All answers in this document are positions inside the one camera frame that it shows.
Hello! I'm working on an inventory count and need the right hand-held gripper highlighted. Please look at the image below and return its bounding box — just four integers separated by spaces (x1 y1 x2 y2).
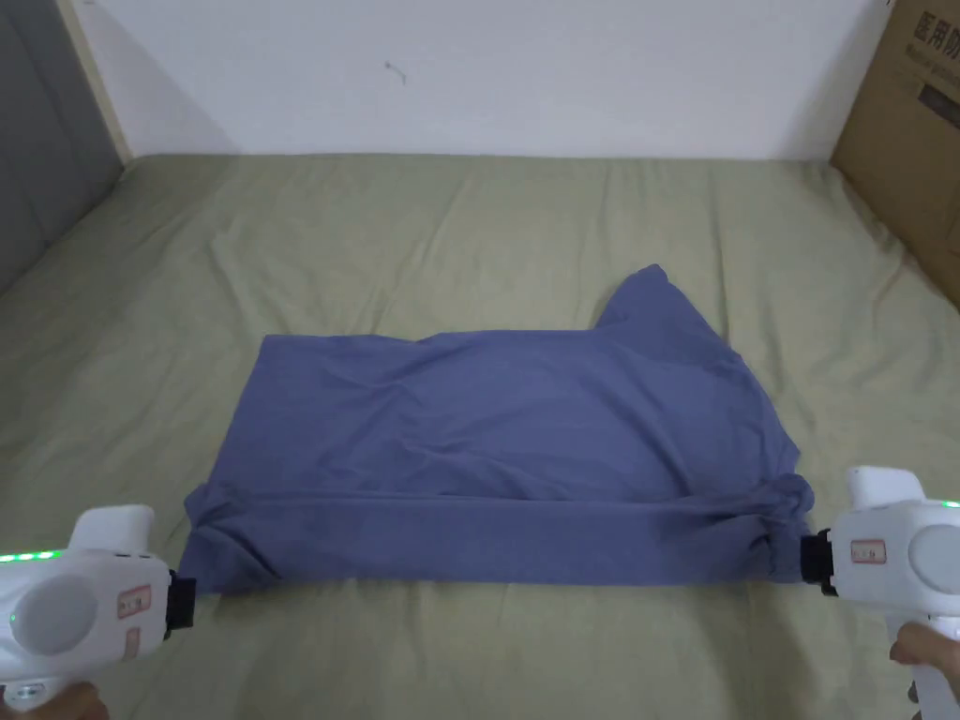
799 465 960 720

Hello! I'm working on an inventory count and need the person's left hand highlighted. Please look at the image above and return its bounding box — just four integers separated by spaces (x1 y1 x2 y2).
27 681 111 720

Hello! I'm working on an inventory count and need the brown cardboard carton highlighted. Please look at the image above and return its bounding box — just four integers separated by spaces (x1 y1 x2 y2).
828 0 960 310

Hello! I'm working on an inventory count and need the dark blue shirt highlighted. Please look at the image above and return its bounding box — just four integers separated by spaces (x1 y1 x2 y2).
178 262 816 597

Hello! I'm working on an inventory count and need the grey padded headboard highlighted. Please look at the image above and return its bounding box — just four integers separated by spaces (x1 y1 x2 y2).
0 0 128 295

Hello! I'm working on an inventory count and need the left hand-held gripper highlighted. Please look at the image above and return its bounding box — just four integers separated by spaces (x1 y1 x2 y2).
0 504 199 713

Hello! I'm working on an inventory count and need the person's right hand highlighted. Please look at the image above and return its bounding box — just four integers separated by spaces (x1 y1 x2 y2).
889 622 960 672

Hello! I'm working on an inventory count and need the bed with pale green sheet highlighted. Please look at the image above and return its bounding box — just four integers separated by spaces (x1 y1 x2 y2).
0 153 960 720

